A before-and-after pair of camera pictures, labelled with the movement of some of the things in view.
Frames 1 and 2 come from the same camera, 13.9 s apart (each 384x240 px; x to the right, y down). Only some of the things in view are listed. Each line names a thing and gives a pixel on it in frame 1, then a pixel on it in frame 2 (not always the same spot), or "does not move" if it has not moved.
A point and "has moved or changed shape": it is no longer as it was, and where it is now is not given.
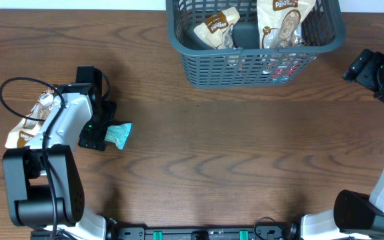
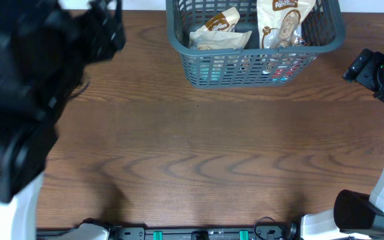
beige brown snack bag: (280, 23) does not move
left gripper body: (97, 127) -> (101, 51)
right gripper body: (376, 73) does not move
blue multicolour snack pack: (283, 67) does not move
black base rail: (202, 232) does not move
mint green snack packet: (117, 133) -> (205, 71)
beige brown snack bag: (22, 135) has moved or changed shape
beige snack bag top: (217, 31) does not move
